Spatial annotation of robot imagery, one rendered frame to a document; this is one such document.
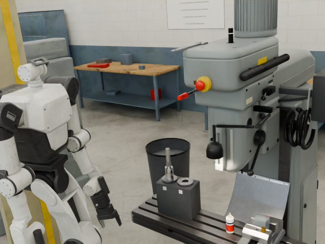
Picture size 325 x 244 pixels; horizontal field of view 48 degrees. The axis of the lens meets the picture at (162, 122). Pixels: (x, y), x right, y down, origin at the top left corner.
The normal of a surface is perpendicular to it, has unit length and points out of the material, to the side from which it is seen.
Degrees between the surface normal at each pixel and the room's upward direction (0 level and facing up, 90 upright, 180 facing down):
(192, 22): 90
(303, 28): 90
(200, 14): 90
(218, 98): 90
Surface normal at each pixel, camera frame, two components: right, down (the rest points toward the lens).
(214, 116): -0.61, 0.29
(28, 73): -0.33, 0.32
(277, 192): -0.57, -0.17
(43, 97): 0.62, -0.64
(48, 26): 0.79, 0.14
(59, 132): 0.94, 0.04
